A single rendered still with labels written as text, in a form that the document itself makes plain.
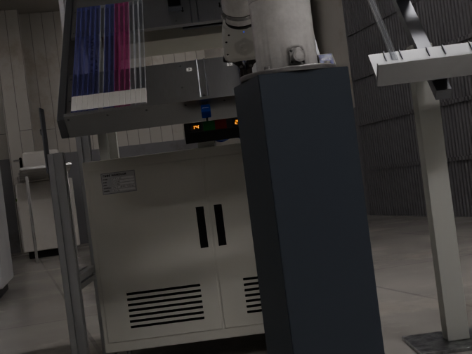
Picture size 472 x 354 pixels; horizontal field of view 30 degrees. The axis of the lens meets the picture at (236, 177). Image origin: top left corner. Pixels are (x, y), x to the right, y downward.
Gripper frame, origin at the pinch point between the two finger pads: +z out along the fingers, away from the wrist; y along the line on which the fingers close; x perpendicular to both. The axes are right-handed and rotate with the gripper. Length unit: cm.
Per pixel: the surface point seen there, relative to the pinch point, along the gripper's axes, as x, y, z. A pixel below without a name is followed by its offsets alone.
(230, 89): 7.1, -4.3, 10.3
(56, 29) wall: 731, -184, 441
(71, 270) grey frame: -23, -51, 38
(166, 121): 1.8, -21.6, 13.7
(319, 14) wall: 635, 118, 405
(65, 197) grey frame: -10, -50, 24
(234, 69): 15.6, -2.3, 10.2
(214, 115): 1.8, -9.2, 13.9
